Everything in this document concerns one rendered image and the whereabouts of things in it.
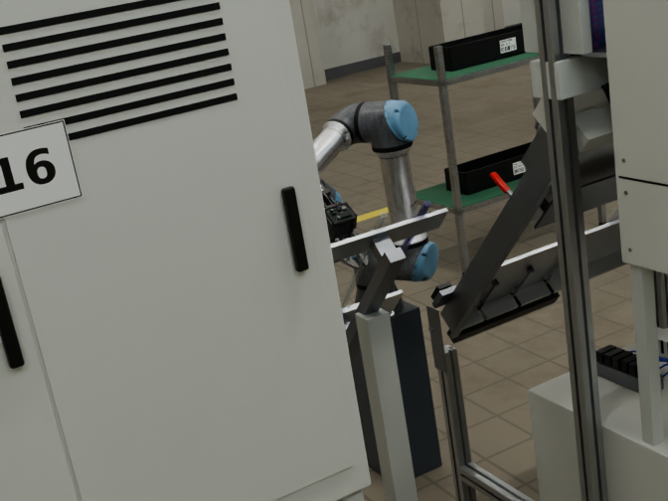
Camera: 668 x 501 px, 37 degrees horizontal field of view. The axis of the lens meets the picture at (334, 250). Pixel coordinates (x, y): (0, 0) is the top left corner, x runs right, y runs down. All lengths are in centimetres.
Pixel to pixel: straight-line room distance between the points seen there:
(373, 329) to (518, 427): 126
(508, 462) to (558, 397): 100
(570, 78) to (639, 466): 79
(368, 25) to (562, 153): 1007
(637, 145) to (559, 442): 77
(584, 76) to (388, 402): 90
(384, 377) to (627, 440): 57
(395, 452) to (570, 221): 77
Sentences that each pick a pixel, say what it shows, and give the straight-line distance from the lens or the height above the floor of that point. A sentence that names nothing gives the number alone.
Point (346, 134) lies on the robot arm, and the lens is 279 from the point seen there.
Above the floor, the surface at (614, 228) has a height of 83.
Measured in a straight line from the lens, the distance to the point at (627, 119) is 183.
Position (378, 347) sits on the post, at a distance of 229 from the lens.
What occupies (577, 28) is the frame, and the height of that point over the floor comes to 144.
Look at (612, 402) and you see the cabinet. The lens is 224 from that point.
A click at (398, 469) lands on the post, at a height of 43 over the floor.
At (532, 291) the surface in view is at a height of 70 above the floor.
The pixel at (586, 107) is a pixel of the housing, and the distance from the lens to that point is 200.
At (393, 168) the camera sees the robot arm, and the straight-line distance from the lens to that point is 280.
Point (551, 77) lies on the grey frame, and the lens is 189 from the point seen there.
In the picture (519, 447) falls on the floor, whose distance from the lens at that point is 332.
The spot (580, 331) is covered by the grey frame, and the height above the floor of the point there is 85.
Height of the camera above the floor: 168
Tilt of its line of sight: 18 degrees down
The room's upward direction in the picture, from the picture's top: 10 degrees counter-clockwise
